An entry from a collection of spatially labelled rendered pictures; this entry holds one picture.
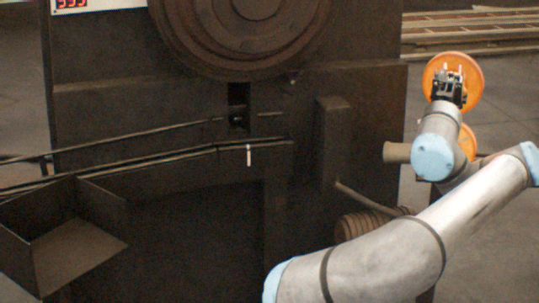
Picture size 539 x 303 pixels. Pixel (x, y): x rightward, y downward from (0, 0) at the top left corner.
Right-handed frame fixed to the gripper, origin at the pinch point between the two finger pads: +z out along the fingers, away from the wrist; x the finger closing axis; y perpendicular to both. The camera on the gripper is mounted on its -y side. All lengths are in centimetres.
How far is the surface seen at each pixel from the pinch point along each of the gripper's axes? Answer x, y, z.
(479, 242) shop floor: -11, -112, 57
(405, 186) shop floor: 28, -124, 96
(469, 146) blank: -5.6, -21.2, 0.3
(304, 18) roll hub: 34.3, 16.1, -8.8
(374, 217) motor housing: 16.6, -36.8, -15.0
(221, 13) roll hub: 51, 21, -18
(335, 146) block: 29.2, -22.4, -6.3
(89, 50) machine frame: 88, 9, -20
